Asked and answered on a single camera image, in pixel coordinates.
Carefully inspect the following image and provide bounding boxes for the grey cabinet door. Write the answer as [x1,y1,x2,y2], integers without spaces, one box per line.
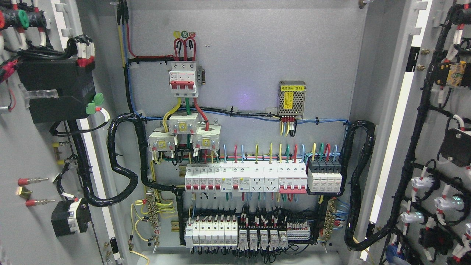
[1,0,132,265]
[355,0,470,265]

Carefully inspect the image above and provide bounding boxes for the white current transformers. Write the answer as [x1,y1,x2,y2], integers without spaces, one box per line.
[148,113,221,153]

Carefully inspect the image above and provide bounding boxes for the white sockets and breakers row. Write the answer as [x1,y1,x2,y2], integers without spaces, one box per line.
[184,161,307,196]

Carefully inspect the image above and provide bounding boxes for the perforated metal power supply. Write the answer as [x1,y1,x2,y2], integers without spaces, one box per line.
[277,80,306,116]

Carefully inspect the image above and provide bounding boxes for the red white main breaker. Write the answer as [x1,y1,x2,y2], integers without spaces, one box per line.
[169,61,205,98]

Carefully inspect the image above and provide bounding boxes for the black white surge protector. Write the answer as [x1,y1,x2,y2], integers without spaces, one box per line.
[307,158,345,197]

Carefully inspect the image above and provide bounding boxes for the lower relay terminal row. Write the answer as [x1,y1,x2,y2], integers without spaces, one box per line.
[235,208,313,256]

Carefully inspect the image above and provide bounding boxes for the white lower breaker row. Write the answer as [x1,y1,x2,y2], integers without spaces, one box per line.
[185,215,238,250]

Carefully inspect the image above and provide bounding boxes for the black digital power meter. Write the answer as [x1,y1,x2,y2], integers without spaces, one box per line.
[17,58,96,124]

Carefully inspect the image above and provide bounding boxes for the black left cable harness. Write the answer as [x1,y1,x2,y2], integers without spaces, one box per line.
[68,112,186,246]

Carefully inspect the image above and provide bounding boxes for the black cable harness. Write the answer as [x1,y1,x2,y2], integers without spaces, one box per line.
[339,120,390,252]
[68,112,186,246]

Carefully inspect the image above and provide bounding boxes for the black right cable harness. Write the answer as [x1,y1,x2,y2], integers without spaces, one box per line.
[339,120,390,252]

